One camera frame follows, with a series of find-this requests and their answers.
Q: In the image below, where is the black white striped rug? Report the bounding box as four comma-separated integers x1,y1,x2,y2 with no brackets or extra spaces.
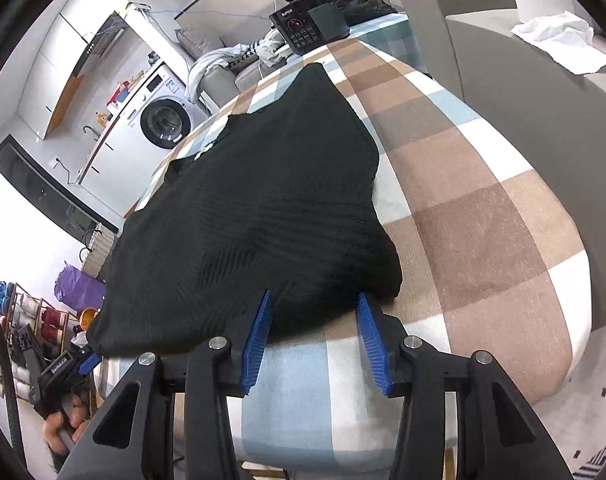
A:
573,430,606,480

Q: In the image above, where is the checkered cloth table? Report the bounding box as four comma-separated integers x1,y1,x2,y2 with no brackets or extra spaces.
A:
93,37,594,480

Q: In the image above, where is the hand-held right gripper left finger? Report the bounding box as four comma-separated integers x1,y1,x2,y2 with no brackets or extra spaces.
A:
56,287,274,480

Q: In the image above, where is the steel range hood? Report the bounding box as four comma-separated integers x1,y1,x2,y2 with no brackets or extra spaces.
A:
70,10,129,78

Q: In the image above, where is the pile of black clothes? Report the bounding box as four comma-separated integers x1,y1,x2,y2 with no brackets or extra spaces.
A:
285,0,399,26

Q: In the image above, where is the woven laundry basket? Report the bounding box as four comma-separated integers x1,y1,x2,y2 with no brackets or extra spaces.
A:
80,222,116,276

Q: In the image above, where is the large grey table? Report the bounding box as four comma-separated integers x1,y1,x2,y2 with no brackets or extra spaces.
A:
445,7,606,336

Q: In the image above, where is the black electric pressure cooker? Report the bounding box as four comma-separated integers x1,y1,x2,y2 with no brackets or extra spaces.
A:
269,0,351,56

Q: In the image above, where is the black knitted sweater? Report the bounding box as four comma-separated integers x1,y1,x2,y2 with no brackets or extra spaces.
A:
86,64,403,358

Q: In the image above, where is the small grey cabinet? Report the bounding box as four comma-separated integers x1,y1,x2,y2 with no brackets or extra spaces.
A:
398,0,518,96

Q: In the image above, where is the black white patterned cushion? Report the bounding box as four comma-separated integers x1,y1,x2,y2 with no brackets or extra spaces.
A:
228,40,264,68

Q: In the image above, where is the teal checked tablecloth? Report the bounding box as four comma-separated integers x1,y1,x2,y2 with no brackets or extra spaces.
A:
350,12,426,73

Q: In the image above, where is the person's left hand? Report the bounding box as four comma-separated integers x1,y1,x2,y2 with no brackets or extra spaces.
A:
40,394,91,461

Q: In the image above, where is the white kitchen counter cabinet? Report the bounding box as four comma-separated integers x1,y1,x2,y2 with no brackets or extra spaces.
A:
78,105,149,221

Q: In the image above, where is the black cable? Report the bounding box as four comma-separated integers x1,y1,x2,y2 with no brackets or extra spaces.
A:
0,280,24,461

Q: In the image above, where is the pale blue throw blanket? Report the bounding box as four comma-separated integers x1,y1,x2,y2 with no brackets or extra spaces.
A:
185,45,254,103

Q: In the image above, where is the light grey garment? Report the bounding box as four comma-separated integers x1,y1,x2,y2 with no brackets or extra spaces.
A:
255,30,289,63

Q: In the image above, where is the white crumpled cloth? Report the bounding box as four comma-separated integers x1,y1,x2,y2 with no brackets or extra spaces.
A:
510,10,606,75

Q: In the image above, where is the white washing machine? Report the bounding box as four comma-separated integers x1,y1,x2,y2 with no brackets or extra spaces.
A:
110,60,209,151

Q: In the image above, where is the purple bag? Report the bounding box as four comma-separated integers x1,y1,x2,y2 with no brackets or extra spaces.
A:
57,265,106,313

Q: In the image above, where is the grey sofa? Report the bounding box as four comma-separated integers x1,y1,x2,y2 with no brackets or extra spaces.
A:
175,25,294,111

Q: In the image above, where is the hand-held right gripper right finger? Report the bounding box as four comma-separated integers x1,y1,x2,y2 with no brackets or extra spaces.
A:
357,291,554,480

